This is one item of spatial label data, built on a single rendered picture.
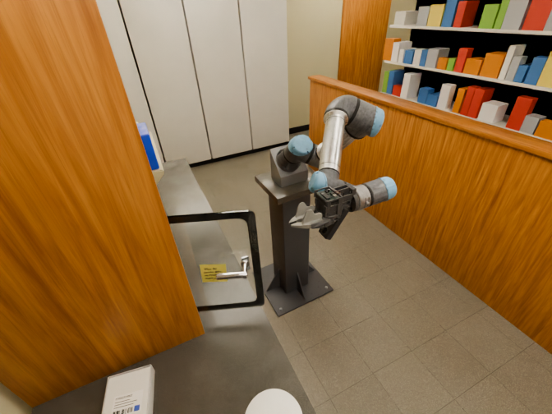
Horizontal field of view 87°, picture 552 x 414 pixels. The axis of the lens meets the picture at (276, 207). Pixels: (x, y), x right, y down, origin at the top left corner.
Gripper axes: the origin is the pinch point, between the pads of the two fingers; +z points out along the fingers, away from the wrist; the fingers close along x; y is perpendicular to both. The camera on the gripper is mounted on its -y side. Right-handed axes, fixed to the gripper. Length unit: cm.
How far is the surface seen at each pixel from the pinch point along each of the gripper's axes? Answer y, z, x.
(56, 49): 48, 40, -4
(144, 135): 29.1, 31.1, -13.0
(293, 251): -88, -38, -72
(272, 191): -36, -26, -74
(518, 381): -131, -121, 42
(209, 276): -14.9, 25.8, -7.3
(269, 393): -22.2, 22.0, 27.7
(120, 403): -33, 57, 7
